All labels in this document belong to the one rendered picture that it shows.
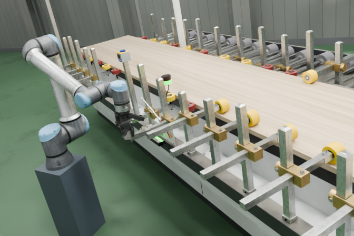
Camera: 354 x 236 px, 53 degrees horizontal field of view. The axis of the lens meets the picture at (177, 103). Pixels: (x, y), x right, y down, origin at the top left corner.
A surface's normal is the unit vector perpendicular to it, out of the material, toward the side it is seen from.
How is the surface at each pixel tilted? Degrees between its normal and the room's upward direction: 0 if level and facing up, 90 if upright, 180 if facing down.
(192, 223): 0
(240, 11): 90
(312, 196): 90
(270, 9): 90
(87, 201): 90
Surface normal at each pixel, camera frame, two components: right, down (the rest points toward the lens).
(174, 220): -0.16, -0.91
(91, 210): 0.86, 0.06
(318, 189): -0.84, 0.33
